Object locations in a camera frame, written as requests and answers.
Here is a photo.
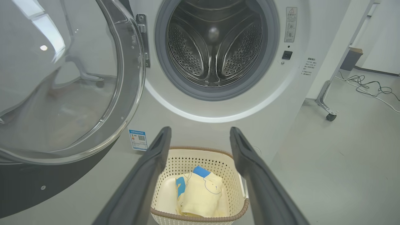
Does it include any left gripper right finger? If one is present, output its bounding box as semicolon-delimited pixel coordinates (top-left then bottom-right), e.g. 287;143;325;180
230;127;310;225

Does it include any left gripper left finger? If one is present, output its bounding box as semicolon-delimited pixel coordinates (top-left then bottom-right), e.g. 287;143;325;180
92;127;172;225

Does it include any pale yellow blue trimmed garment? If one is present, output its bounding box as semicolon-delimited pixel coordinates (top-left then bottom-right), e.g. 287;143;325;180
174;173;189;217

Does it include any pale yellow bear print garment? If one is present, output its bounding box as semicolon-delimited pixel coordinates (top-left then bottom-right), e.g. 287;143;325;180
181;166;224;218

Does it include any round washing machine door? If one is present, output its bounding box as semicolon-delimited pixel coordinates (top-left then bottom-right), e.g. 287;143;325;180
0;0;147;219

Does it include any white front-load washing machine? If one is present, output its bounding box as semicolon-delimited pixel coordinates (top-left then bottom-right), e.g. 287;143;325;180
0;0;352;225

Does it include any grey rubber door gasket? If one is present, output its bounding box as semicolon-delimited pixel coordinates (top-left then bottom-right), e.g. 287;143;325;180
155;0;279;101

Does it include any perforated steel washing machine drum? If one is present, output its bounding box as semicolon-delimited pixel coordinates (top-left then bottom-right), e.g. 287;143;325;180
167;0;263;87

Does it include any blue energy label sticker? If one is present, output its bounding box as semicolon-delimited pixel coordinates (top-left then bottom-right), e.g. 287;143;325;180
129;129;148;152

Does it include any cream perforated laundry basket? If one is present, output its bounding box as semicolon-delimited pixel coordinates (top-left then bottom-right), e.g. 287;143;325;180
150;146;250;225

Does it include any grey partition stand with caster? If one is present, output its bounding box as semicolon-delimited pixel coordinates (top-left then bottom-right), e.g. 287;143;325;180
315;0;381;122

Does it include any dark grey waste bin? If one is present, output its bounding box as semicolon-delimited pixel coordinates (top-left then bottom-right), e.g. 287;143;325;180
340;47;363;71

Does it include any grey warning label sticker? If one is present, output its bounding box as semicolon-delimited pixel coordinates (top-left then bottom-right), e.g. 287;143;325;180
284;7;298;43

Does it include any white floor cable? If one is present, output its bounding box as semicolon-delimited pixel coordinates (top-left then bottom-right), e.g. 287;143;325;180
336;77;400;113

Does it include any black floor cable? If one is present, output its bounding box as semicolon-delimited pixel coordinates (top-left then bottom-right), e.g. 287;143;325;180
337;71;400;102

